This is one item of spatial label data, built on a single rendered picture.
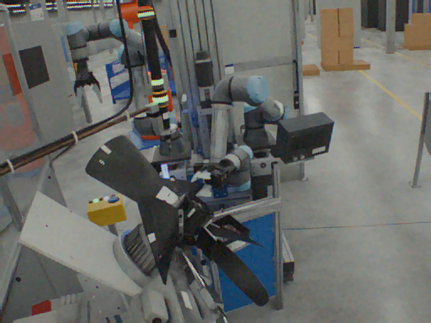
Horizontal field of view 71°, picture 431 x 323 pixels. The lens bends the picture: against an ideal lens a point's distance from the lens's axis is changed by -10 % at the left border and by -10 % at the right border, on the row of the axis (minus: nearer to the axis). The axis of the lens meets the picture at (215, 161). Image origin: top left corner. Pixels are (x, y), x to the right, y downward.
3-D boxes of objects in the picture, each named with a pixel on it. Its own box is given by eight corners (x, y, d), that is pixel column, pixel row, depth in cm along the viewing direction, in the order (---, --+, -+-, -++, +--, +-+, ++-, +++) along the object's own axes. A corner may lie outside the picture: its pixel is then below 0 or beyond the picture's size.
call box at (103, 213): (93, 231, 142) (86, 212, 138) (93, 219, 151) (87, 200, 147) (127, 223, 146) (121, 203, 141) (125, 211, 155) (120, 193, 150)
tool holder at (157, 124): (161, 139, 97) (155, 107, 93) (146, 135, 101) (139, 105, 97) (182, 128, 103) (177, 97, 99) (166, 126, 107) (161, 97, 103)
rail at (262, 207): (109, 258, 153) (104, 246, 150) (109, 253, 157) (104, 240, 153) (282, 209, 174) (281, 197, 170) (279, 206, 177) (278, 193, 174)
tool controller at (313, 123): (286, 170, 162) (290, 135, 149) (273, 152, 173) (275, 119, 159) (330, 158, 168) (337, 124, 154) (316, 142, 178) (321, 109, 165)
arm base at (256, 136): (241, 136, 204) (239, 121, 199) (265, 133, 204) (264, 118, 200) (245, 145, 190) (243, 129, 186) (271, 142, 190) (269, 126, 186)
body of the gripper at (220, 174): (220, 175, 125) (237, 161, 133) (201, 168, 129) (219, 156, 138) (220, 192, 128) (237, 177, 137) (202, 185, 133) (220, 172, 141)
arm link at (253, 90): (268, 106, 193) (230, 71, 145) (293, 108, 186) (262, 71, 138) (265, 126, 192) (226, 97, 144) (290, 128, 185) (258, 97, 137)
